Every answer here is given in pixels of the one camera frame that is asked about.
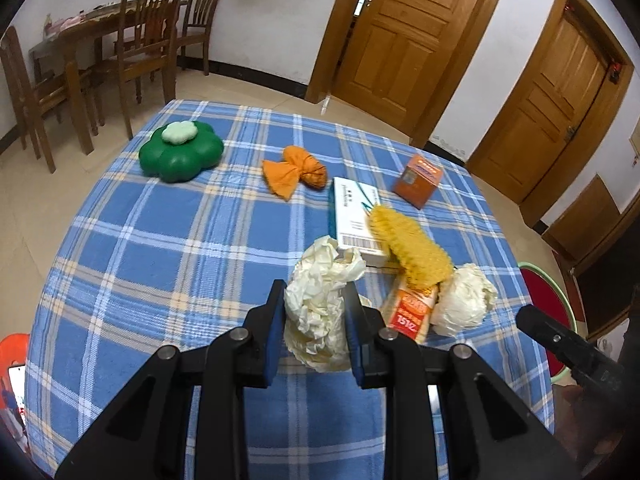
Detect small orange box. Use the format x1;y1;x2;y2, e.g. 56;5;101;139
391;154;446;210

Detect orange snack packet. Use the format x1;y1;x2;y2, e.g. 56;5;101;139
381;277;441;345

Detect smartphone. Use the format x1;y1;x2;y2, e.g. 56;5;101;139
7;362;28;441

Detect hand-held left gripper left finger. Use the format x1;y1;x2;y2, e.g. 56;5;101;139
55;280;288;480

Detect wooden dining table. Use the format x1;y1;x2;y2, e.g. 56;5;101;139
29;0;151;156

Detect orange plastic stool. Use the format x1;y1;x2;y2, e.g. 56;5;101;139
0;332;36;456

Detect low wooden cabinet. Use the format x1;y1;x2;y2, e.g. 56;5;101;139
542;175;640;271

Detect white paper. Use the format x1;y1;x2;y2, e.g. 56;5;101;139
284;236;373;373

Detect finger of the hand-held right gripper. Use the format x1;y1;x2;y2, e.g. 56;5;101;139
516;305;588;371

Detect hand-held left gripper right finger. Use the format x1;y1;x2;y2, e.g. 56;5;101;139
342;281;583;480

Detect knotted orange cloth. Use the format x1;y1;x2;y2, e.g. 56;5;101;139
262;146;328;203

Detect pink items on dining table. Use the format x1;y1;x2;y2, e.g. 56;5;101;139
44;12;83;33

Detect wooden dining chair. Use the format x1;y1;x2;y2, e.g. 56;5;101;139
177;0;228;76
92;0;196;141
0;25;96;173

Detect white paper ball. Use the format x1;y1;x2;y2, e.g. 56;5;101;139
432;263;498;337

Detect blue plaid tablecloth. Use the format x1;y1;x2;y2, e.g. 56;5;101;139
24;99;556;480

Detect green flower-shaped container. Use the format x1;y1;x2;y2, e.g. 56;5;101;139
138;121;224;183

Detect white and teal box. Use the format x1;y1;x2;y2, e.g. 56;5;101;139
328;176;391;268

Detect wooden panel door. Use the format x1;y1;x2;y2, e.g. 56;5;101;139
335;0;496;131
470;5;626;201

